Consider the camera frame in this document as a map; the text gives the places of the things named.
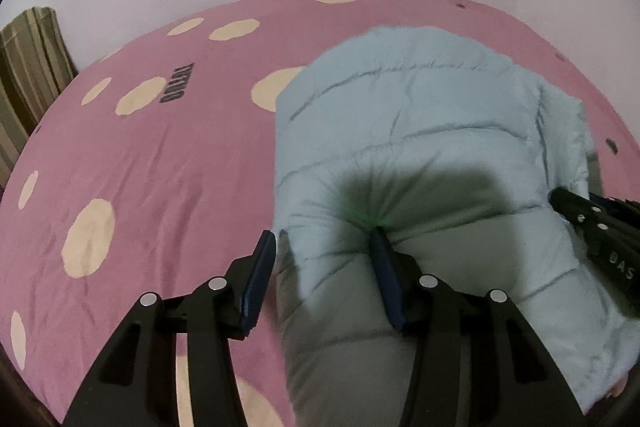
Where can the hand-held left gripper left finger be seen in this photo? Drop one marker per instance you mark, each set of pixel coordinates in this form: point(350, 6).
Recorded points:
point(260, 274)

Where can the striped curtain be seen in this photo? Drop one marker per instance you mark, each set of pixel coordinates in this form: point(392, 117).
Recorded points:
point(30, 57)

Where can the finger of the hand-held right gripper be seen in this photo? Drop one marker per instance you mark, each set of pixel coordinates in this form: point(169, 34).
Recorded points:
point(575, 209)
point(620, 204)

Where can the light blue puffer jacket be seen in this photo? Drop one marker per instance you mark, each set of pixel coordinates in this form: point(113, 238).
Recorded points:
point(425, 107)

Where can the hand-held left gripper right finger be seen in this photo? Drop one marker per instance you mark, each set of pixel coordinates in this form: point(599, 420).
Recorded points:
point(387, 277)

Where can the pink polka-dot bed sheet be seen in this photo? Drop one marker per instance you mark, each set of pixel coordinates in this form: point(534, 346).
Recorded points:
point(175, 157)

